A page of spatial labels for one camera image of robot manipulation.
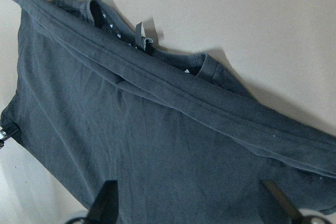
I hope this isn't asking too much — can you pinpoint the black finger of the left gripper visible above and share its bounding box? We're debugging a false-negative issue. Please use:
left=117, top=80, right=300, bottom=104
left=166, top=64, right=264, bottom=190
left=1, top=123, right=19, bottom=148

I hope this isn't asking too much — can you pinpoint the right gripper silver left finger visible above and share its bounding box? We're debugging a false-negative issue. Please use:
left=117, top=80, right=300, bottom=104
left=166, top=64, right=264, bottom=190
left=67, top=180, right=119, bottom=224

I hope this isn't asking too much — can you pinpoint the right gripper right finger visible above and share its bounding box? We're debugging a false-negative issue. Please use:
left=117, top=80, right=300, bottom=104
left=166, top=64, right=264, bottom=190
left=261, top=180, right=334, bottom=224

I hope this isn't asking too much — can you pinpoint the black printed t-shirt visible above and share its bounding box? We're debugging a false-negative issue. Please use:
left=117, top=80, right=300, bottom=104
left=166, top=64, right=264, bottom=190
left=1, top=0, right=335, bottom=223

